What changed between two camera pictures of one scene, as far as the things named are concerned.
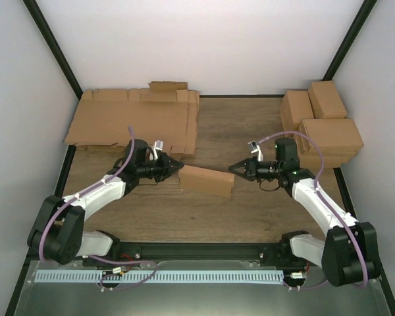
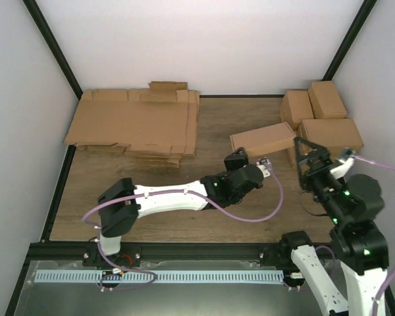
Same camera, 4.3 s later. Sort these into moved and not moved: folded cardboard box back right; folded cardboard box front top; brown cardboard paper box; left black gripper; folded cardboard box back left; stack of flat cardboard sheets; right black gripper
Moved: brown cardboard paper box; right black gripper; left black gripper
Not moved: folded cardboard box front top; folded cardboard box back right; folded cardboard box back left; stack of flat cardboard sheets
